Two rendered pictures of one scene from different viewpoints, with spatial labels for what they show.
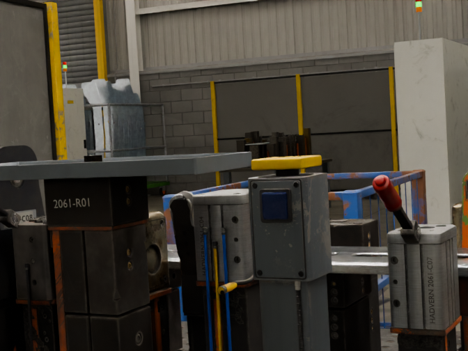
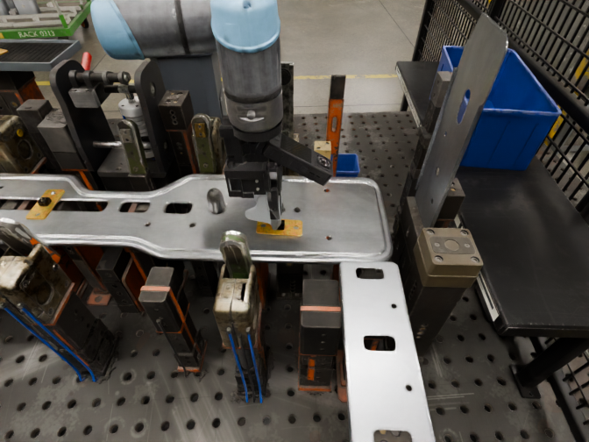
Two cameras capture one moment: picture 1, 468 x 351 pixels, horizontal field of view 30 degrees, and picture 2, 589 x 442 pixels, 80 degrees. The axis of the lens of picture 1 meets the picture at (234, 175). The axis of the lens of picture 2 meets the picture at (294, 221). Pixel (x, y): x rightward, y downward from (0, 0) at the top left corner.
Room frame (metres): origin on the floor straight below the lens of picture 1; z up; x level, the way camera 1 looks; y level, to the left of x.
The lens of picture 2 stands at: (2.15, 0.44, 1.48)
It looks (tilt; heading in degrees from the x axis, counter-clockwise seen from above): 46 degrees down; 154
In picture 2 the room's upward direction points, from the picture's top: straight up
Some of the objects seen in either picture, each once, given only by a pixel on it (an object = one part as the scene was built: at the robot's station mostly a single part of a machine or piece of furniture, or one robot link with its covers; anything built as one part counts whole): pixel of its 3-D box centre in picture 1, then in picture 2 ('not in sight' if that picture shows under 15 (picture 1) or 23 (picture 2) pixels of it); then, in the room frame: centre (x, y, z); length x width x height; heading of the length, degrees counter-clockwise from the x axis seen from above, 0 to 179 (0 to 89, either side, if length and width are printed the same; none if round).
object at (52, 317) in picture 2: not in sight; (64, 317); (1.67, 0.19, 0.87); 0.12 x 0.09 x 0.35; 152
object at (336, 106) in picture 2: not in sight; (329, 180); (1.61, 0.79, 0.95); 0.03 x 0.01 x 0.50; 62
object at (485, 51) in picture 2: not in sight; (447, 140); (1.83, 0.86, 1.17); 0.12 x 0.01 x 0.34; 152
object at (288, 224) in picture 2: not in sight; (280, 224); (1.74, 0.61, 1.01); 0.08 x 0.04 x 0.01; 62
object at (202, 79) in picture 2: not in sight; (194, 98); (0.98, 0.63, 0.90); 0.21 x 0.21 x 0.40; 67
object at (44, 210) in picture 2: not in sight; (45, 202); (1.48, 0.22, 1.01); 0.08 x 0.04 x 0.01; 152
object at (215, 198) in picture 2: not in sight; (216, 202); (1.64, 0.52, 1.02); 0.03 x 0.03 x 0.07
